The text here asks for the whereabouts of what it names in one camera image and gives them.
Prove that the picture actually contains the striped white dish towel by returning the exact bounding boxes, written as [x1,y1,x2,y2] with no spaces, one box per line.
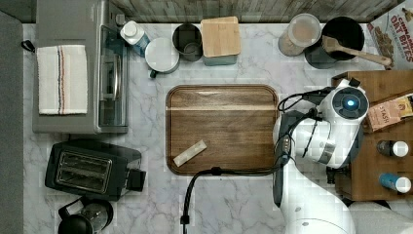
[36,45,89,115]

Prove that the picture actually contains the blue spice bottle white cap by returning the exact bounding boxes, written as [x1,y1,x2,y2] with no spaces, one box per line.
[379,173,412,193]

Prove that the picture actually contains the white lidded mug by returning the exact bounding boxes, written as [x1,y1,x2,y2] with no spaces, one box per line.
[145,37,180,79]

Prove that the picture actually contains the clear lidded plastic container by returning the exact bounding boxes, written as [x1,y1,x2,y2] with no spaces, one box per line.
[278,14,321,57]

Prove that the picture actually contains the oat bites cereal box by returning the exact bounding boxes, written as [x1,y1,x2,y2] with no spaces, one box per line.
[367,0,413,70]

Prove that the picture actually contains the small wooden block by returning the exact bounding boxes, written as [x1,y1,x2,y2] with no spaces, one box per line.
[173,140,207,167]

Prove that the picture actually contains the teal canister with wooden lid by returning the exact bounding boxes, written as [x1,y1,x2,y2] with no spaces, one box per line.
[201,17,241,66]

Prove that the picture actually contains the brown tea bag packets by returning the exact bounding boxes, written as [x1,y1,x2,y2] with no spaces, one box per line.
[367,94,413,132]

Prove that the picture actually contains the dark spice bottle white cap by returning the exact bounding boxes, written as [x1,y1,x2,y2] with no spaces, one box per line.
[377,140,409,157]

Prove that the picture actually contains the dark grey metal cup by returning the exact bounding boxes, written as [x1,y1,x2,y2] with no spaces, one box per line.
[172,23,204,61]

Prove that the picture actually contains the black french press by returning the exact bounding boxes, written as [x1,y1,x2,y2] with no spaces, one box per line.
[57,197,114,234]

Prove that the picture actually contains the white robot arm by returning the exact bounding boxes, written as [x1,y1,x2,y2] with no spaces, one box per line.
[273,79,369,234]

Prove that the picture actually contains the wooden serving tray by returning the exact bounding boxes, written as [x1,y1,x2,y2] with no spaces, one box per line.
[166,84,279,176]

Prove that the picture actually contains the black toaster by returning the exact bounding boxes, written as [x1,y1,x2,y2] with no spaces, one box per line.
[45,139,146,201]

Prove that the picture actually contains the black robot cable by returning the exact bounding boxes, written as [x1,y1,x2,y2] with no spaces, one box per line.
[180,91,325,234]

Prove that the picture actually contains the wooden spoon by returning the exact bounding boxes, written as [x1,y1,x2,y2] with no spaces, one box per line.
[322,35,392,66]

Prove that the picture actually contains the wooden organizer box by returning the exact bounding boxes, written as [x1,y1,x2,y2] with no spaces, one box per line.
[331,70,413,201]

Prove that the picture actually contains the silver toaster oven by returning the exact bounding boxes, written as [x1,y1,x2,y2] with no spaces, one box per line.
[32,0,129,135]

